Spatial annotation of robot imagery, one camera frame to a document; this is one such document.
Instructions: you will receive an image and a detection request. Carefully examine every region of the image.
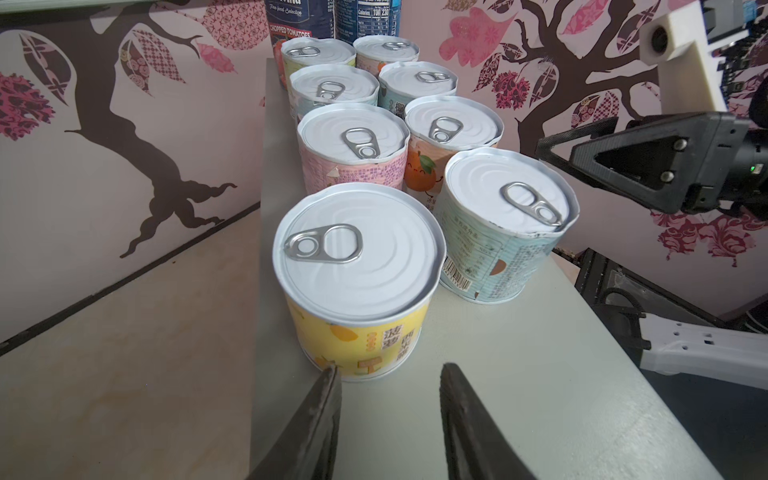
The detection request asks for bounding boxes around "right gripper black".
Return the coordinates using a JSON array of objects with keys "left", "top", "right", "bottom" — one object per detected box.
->
[{"left": 535, "top": 112, "right": 767, "bottom": 219}]

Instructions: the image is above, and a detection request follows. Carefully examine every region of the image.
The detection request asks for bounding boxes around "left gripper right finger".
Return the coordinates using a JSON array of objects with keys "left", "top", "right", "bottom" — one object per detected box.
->
[{"left": 440, "top": 363, "right": 535, "bottom": 480}]

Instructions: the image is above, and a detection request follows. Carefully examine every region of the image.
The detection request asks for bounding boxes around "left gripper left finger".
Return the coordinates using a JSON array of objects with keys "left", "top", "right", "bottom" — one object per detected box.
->
[{"left": 248, "top": 365, "right": 342, "bottom": 480}]

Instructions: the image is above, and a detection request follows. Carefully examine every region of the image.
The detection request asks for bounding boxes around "yellow labelled can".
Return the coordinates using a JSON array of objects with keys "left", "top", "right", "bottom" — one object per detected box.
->
[{"left": 272, "top": 182, "right": 447, "bottom": 382}]

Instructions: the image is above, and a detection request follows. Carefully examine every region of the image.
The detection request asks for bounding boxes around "orange labelled can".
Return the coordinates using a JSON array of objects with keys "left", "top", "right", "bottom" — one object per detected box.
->
[{"left": 404, "top": 95, "right": 504, "bottom": 210}]

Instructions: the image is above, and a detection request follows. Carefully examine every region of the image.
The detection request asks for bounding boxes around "white small can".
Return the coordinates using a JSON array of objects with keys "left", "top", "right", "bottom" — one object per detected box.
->
[{"left": 378, "top": 61, "right": 458, "bottom": 119}]

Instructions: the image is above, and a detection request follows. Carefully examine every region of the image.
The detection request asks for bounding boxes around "pink labelled can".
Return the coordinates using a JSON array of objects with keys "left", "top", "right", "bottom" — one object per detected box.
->
[{"left": 353, "top": 35, "right": 420, "bottom": 77}]

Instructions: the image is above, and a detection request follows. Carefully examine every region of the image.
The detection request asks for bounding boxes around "pink small can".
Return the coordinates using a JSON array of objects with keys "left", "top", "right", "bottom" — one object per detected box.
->
[{"left": 296, "top": 103, "right": 410, "bottom": 194}]

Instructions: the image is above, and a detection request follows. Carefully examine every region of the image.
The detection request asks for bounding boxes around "large blue labelled can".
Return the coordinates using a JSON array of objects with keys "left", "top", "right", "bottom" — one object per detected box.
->
[{"left": 334, "top": 0, "right": 402, "bottom": 44}]

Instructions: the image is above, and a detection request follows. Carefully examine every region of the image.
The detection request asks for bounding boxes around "green labelled small can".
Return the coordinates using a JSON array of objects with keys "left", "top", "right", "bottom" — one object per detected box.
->
[{"left": 280, "top": 37, "right": 356, "bottom": 89}]

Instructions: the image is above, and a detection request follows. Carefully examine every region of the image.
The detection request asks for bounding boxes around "dark tomato can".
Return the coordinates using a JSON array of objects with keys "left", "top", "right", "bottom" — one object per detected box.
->
[{"left": 265, "top": 0, "right": 334, "bottom": 70}]

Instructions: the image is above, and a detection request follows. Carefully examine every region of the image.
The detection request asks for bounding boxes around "grey metal cabinet box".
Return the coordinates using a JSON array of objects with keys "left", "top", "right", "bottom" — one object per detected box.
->
[{"left": 250, "top": 60, "right": 718, "bottom": 479}]

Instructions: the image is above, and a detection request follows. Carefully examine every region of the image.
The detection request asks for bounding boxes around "black base frame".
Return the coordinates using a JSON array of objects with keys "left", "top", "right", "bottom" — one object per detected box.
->
[{"left": 574, "top": 249, "right": 767, "bottom": 334}]

